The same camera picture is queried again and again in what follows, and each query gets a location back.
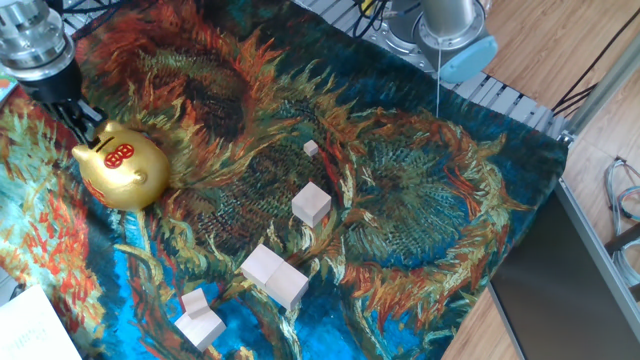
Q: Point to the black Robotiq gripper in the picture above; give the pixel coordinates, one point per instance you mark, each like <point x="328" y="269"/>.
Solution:
<point x="52" y="85"/>

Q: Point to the small wooden block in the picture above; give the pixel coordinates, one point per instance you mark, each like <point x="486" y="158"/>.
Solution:
<point x="195" y="301"/>

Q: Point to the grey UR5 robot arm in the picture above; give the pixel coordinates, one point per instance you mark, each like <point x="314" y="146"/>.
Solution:
<point x="450" y="20"/>

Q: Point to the golden piggy bank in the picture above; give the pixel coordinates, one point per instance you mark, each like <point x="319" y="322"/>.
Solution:
<point x="125" y="175"/>

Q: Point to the colourful floral card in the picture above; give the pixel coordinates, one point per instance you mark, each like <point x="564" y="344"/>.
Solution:
<point x="4" y="87"/>

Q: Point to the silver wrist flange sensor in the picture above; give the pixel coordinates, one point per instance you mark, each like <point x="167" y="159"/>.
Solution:
<point x="35" y="40"/>

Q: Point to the white paper sheet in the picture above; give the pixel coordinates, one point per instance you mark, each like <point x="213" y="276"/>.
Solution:
<point x="30" y="330"/>

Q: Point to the tiny wooden cube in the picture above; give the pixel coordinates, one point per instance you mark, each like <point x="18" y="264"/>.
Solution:
<point x="311" y="148"/>

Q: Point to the large wooden block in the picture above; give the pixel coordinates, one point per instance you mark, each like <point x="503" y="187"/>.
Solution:
<point x="202" y="330"/>

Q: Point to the yellow plastic piece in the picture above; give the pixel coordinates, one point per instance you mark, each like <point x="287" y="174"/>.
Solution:
<point x="367" y="5"/>

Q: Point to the sunflower painting tablecloth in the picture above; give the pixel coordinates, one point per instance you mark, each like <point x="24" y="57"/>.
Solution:
<point x="400" y="200"/>

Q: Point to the dark flat panel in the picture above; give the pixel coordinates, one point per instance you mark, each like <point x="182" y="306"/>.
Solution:
<point x="550" y="300"/>

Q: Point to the aluminium frame bar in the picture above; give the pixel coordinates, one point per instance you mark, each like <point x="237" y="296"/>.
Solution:
<point x="595" y="240"/>
<point x="605" y="85"/>

